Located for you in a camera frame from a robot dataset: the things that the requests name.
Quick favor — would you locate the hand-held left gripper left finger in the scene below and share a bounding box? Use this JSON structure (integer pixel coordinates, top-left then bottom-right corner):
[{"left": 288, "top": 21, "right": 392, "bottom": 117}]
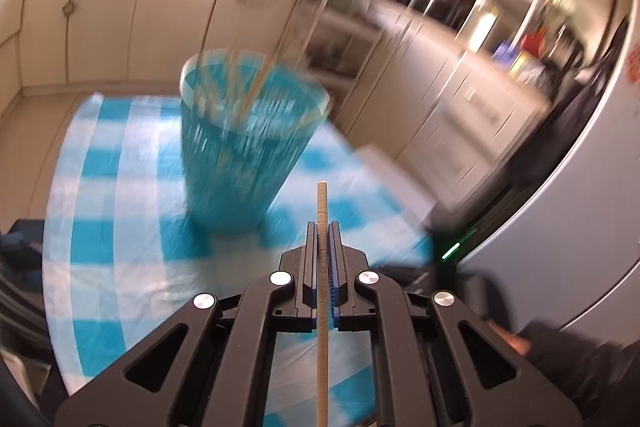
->
[{"left": 54, "top": 222, "right": 321, "bottom": 427}]

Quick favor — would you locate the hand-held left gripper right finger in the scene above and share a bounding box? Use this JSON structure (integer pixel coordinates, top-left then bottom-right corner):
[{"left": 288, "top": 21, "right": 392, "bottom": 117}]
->
[{"left": 326, "top": 222, "right": 583, "bottom": 427}]

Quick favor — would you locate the pale wooden chopstick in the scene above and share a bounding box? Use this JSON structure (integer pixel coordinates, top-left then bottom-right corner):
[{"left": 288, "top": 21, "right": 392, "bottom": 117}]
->
[{"left": 315, "top": 180, "right": 330, "bottom": 427}]

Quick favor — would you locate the teal patterned utensil cup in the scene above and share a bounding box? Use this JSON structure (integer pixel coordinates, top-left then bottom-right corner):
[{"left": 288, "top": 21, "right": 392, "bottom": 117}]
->
[{"left": 179, "top": 49, "right": 332, "bottom": 236}]

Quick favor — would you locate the person's right forearm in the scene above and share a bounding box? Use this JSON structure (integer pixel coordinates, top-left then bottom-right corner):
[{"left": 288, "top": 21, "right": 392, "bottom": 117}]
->
[{"left": 517, "top": 317, "right": 640, "bottom": 427}]

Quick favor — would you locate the person's right hand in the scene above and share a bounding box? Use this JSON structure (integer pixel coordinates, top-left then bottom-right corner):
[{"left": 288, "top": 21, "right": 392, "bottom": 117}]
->
[{"left": 491, "top": 319, "right": 532, "bottom": 356}]

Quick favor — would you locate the silver refrigerator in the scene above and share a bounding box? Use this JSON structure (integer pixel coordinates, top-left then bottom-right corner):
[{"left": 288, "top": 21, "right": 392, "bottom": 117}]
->
[{"left": 459, "top": 0, "right": 640, "bottom": 339}]

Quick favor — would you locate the white base cabinet with drawers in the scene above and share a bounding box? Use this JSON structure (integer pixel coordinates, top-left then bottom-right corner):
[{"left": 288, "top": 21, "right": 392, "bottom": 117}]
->
[{"left": 345, "top": 0, "right": 553, "bottom": 210}]

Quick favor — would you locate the bunch of wooden chopsticks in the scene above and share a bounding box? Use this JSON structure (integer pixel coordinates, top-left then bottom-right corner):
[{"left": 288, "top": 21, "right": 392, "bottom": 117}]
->
[{"left": 194, "top": 0, "right": 332, "bottom": 130}]

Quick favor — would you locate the blue white checkered tablecloth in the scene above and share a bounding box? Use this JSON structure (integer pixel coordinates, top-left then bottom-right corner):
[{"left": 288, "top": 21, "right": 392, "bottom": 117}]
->
[{"left": 42, "top": 92, "right": 437, "bottom": 427}]

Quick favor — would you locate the white trolley rack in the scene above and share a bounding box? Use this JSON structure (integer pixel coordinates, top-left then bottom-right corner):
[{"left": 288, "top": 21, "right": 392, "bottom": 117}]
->
[{"left": 304, "top": 6, "right": 387, "bottom": 78}]

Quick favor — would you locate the blue snack packet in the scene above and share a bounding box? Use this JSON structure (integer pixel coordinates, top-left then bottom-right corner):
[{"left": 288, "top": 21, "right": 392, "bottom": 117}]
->
[{"left": 491, "top": 41, "right": 547, "bottom": 84}]

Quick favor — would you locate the red container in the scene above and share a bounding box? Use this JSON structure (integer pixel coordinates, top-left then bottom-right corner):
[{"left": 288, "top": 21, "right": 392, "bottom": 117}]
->
[{"left": 520, "top": 31, "right": 552, "bottom": 58}]

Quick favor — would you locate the beige thermos pot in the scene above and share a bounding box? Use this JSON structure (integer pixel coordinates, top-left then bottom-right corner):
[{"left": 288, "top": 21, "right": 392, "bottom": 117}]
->
[{"left": 456, "top": 0, "right": 502, "bottom": 51}]

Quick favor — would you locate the dark blue box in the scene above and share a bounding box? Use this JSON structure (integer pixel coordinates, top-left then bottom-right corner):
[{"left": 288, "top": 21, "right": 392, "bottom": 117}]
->
[{"left": 0, "top": 218, "right": 47, "bottom": 294}]

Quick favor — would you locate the white base cabinet with doors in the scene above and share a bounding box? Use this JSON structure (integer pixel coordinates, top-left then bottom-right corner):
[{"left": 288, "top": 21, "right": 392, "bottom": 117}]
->
[{"left": 0, "top": 0, "right": 313, "bottom": 98}]

